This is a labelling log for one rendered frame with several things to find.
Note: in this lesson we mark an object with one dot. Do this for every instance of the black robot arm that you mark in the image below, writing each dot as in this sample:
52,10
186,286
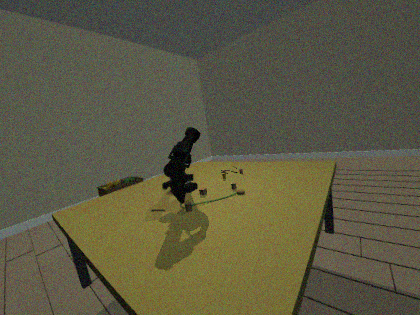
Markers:
181,155

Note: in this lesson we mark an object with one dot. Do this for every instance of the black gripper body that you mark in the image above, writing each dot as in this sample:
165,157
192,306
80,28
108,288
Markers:
179,183

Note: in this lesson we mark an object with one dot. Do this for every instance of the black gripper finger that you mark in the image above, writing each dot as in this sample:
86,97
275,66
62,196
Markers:
181,196
175,194

